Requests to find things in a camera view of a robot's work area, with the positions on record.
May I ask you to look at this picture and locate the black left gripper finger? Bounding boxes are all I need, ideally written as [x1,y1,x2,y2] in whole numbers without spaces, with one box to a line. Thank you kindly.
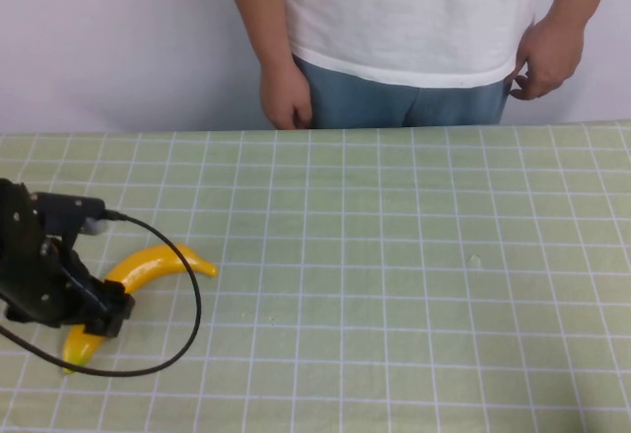
[61,302,124,339]
[73,250,136,325]

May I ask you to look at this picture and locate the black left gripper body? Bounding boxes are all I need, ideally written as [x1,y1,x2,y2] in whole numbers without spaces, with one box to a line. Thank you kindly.
[0,178,95,328]

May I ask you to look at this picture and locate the yellow plastic banana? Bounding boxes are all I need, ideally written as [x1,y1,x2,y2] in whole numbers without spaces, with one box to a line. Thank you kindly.
[61,244,219,375]

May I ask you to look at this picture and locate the person's right forearm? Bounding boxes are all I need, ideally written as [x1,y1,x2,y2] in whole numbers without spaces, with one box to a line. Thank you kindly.
[218,0,295,74]

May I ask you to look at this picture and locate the person's right hand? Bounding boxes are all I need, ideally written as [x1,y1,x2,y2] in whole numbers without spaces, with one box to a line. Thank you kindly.
[259,60,315,131]

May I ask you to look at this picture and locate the person's left hand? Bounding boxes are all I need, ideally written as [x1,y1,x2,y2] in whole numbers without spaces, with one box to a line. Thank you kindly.
[510,16,588,102]

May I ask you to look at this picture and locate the green grid tablecloth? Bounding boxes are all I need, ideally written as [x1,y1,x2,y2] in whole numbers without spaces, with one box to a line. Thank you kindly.
[0,119,631,433]

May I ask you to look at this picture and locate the blue jeans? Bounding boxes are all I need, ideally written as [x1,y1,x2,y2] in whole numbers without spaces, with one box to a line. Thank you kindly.
[293,54,512,130]

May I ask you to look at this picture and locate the white t-shirt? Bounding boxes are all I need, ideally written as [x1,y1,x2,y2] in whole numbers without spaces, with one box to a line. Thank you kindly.
[280,0,539,91]

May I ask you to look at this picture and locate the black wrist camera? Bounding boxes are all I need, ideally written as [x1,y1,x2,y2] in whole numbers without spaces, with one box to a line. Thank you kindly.
[33,191,108,237]

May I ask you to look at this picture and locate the black camera cable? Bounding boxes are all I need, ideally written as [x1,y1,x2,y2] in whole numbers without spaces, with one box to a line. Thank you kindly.
[0,209,203,379]

